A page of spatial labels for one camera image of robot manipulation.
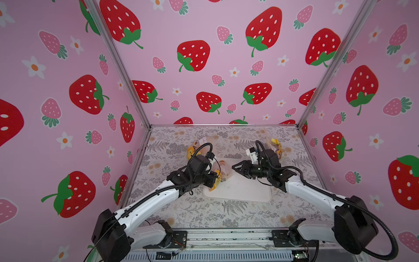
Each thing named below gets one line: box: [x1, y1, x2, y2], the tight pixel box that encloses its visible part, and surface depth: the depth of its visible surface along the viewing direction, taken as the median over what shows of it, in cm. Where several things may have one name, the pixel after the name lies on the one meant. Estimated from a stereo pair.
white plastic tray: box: [202, 157, 272, 204], surface depth 90 cm
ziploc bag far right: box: [265, 135, 283, 160], surface depth 105 cm
